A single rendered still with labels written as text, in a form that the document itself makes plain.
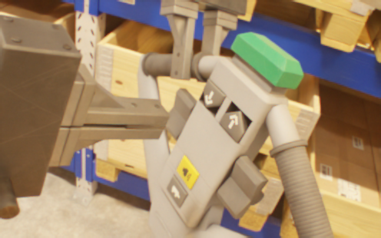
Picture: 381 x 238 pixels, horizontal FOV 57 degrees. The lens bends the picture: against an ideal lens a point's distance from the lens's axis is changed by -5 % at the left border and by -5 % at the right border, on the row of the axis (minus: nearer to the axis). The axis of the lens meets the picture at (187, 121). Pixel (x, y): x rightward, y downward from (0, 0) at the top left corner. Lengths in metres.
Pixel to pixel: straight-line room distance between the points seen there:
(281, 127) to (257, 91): 0.04
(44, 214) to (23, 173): 1.70
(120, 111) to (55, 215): 1.70
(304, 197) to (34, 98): 0.26
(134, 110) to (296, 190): 0.18
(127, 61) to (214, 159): 0.93
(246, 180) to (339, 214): 1.21
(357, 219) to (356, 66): 0.65
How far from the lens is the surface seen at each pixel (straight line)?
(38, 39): 0.25
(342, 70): 1.28
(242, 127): 0.40
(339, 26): 1.16
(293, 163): 0.38
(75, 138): 0.29
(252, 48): 0.41
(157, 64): 0.55
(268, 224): 1.77
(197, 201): 0.46
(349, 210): 1.58
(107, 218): 1.96
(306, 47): 1.24
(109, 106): 0.30
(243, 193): 0.42
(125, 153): 1.58
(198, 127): 0.45
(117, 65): 1.35
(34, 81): 0.24
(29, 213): 2.00
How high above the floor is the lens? 1.59
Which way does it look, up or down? 38 degrees down
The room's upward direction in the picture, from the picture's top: 13 degrees clockwise
